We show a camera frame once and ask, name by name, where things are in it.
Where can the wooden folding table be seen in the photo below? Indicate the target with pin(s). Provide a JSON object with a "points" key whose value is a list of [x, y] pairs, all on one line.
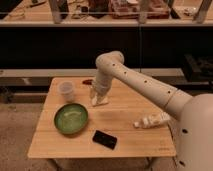
{"points": [[109, 132]]}

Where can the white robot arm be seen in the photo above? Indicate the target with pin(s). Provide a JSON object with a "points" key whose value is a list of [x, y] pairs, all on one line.
{"points": [[195, 113]]}

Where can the clear plastic cup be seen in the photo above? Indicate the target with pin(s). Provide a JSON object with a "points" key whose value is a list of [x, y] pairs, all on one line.
{"points": [[66, 90]]}

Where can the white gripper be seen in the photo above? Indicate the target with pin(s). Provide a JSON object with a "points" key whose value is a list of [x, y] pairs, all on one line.
{"points": [[101, 87]]}

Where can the green ceramic bowl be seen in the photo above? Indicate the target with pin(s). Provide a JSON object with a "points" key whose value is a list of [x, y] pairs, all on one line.
{"points": [[71, 118]]}

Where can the white sponge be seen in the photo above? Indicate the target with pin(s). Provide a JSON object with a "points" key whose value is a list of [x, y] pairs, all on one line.
{"points": [[95, 102]]}

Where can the wooden workbench shelf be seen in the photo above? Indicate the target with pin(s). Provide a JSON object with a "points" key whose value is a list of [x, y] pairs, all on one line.
{"points": [[106, 13]]}

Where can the black smartphone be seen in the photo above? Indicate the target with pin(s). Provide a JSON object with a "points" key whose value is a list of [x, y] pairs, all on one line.
{"points": [[105, 139]]}

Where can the dark red object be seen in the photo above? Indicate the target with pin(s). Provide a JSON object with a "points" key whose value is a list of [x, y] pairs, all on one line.
{"points": [[87, 82]]}

